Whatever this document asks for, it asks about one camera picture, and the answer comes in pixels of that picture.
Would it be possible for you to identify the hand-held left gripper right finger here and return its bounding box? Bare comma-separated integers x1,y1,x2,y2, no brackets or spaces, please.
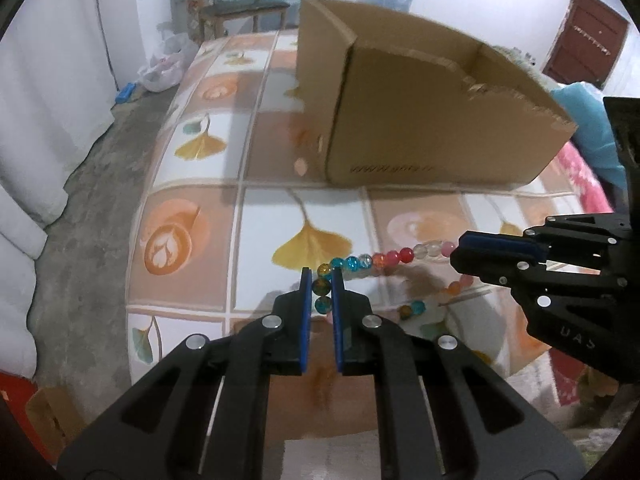
331,266,586,480

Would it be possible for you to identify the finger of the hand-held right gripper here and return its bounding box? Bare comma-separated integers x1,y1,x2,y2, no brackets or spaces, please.
449,230,628,311
522,214,640,275

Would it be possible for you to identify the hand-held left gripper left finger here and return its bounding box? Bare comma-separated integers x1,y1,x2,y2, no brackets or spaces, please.
57,266,313,480

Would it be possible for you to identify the multicolour glass bead bracelet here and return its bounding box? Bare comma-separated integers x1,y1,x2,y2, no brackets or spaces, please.
311,240,476,322

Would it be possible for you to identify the brown cardboard box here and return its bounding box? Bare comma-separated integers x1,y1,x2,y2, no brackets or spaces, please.
295,0,578,192

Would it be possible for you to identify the teal pillow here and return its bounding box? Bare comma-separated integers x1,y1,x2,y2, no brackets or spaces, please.
550,82,628,181

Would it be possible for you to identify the ginkgo leaf printed mat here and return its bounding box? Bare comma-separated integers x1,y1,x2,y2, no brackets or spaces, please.
125,30,616,441

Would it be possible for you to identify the brown door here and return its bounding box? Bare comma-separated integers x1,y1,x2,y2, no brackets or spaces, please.
542,0,631,91

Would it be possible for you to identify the cardboard piece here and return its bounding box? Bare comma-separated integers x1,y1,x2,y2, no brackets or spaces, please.
25,385,88,453

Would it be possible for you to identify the white plastic bag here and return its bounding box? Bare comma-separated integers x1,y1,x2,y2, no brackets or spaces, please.
137,22,201,93

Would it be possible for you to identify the red item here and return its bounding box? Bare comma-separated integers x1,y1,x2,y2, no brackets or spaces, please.
0,370,38,461

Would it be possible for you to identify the wooden chair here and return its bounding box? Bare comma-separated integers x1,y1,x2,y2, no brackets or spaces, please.
187,0,291,43

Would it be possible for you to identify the white curtain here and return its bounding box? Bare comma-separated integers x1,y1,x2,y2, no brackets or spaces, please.
0,0,138,376

